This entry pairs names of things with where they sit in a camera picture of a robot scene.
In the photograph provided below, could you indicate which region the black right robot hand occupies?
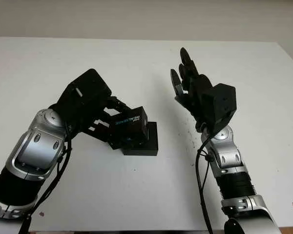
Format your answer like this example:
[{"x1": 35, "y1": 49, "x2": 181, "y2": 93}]
[{"x1": 170, "y1": 47, "x2": 213, "y2": 134}]

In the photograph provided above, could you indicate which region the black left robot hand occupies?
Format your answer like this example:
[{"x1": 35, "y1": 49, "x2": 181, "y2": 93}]
[{"x1": 70, "y1": 96, "x2": 132, "y2": 150}]

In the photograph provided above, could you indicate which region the black RealSense box lid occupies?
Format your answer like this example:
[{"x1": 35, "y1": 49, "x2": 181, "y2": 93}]
[{"x1": 106, "y1": 106, "x2": 150, "y2": 150}]

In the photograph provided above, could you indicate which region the black box base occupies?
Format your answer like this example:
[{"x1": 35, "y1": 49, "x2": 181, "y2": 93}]
[{"x1": 123, "y1": 121, "x2": 159, "y2": 156}]

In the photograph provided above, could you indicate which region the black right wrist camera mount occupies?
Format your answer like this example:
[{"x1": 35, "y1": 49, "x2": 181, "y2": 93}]
[{"x1": 201, "y1": 83, "x2": 237, "y2": 134}]

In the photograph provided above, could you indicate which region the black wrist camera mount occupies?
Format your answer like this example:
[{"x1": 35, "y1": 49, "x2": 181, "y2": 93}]
[
  {"x1": 50, "y1": 69, "x2": 112, "y2": 122},
  {"x1": 201, "y1": 83, "x2": 237, "y2": 134}
]

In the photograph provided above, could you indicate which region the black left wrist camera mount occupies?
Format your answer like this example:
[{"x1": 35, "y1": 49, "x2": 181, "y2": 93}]
[{"x1": 50, "y1": 69, "x2": 112, "y2": 122}]

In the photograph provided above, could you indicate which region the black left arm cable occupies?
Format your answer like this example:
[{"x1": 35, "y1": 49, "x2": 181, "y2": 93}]
[{"x1": 19, "y1": 121, "x2": 74, "y2": 234}]

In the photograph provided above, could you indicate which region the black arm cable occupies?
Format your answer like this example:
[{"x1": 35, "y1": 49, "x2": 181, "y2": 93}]
[
  {"x1": 19, "y1": 121, "x2": 74, "y2": 234},
  {"x1": 196, "y1": 136, "x2": 213, "y2": 234}
]

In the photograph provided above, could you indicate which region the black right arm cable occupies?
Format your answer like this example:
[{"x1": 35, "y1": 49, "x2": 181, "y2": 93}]
[{"x1": 196, "y1": 136, "x2": 213, "y2": 234}]

